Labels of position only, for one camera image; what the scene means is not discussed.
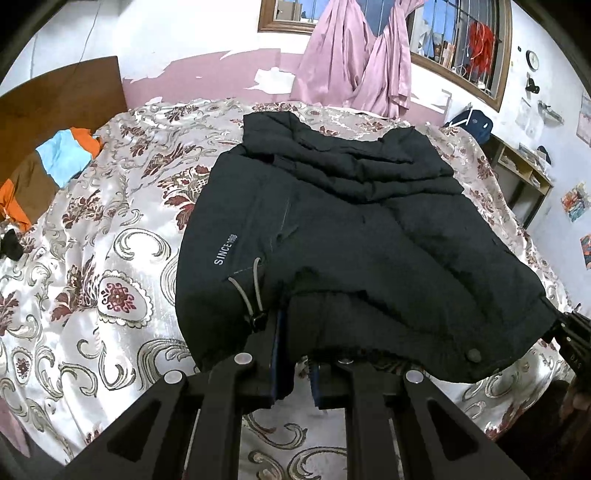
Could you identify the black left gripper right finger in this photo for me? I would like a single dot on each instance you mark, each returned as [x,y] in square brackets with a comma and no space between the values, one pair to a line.
[402,426]

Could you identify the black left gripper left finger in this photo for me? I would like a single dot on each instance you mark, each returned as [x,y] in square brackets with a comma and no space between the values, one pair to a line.
[188,427]

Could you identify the black padded jacket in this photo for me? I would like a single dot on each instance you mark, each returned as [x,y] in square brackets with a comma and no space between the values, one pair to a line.
[361,249]

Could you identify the person's right hand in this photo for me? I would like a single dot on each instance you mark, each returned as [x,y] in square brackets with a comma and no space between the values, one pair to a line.
[574,413]

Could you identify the floral bed cover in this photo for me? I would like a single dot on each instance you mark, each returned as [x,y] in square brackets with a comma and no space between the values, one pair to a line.
[87,314]

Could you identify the wooden shelf unit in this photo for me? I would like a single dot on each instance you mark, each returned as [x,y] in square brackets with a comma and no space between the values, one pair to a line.
[523,183]

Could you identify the dark blue bag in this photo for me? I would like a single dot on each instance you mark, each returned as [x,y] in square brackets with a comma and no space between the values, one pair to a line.
[475,122]

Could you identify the small black cloth item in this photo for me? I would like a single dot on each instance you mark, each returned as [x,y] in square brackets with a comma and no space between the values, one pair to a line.
[10,246]

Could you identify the red hanging garment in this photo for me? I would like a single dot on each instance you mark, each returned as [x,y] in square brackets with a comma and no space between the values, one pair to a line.
[481,42]

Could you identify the orange blue brown pillow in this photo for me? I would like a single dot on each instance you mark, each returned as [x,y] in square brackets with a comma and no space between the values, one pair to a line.
[32,186]

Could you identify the wooden framed window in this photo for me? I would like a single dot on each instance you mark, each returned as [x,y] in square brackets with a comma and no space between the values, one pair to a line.
[438,34]

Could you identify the pink curtain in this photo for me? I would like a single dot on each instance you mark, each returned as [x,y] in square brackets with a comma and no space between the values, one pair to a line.
[347,65]

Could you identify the brown wooden headboard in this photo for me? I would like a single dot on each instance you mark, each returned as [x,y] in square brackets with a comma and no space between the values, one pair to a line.
[86,95]

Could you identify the colourful wall sticker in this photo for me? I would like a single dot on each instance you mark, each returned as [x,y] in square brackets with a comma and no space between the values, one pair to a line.
[576,202]

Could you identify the round wall clock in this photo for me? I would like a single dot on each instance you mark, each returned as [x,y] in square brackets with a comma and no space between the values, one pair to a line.
[532,60]

